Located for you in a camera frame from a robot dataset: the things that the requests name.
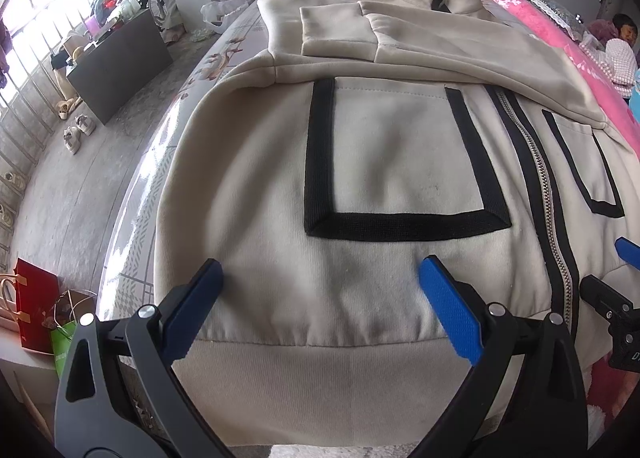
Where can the turquoise printed cloth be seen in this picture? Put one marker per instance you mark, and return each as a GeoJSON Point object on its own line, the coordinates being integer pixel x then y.
{"type": "Point", "coordinates": [635, 88]}

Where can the spoked wheel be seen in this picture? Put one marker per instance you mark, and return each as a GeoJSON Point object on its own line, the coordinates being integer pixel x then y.
{"type": "Point", "coordinates": [157, 3]}

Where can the white plastic bag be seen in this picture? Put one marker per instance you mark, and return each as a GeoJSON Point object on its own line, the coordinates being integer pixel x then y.
{"type": "Point", "coordinates": [225, 13]}

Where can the pink floral blanket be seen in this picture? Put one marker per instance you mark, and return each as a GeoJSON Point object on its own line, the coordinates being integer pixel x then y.
{"type": "Point", "coordinates": [550, 18]}

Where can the beige shoes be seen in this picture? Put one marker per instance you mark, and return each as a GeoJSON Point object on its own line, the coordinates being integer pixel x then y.
{"type": "Point", "coordinates": [69, 109]}

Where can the white shoe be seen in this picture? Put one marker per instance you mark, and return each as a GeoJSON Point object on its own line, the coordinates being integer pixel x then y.
{"type": "Point", "coordinates": [86, 125]}
{"type": "Point", "coordinates": [72, 142]}

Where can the grey lace pillow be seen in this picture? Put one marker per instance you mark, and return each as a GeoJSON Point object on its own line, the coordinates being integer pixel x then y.
{"type": "Point", "coordinates": [550, 8]}

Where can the beige zip jacket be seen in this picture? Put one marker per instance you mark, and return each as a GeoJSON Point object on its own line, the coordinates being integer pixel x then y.
{"type": "Point", "coordinates": [390, 163]}

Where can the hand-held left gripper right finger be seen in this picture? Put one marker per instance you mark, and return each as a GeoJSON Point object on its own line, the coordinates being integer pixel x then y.
{"type": "Point", "coordinates": [452, 308]}

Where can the red gift bag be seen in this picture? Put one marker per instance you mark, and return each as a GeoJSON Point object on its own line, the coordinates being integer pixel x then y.
{"type": "Point", "coordinates": [37, 308]}

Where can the brown paper bag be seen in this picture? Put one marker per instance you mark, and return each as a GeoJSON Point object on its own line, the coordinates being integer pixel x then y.
{"type": "Point", "coordinates": [75, 305]}

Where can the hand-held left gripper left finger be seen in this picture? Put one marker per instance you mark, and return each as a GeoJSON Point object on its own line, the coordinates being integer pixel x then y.
{"type": "Point", "coordinates": [195, 308]}

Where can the dark grey cabinet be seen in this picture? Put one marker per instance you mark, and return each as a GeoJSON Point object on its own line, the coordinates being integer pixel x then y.
{"type": "Point", "coordinates": [120, 68]}

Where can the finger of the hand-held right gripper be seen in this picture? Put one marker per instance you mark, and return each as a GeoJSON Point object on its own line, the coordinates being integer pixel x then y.
{"type": "Point", "coordinates": [630, 250]}
{"type": "Point", "coordinates": [607, 300]}

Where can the green paper bag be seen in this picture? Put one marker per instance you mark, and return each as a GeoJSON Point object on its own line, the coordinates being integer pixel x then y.
{"type": "Point", "coordinates": [61, 353]}

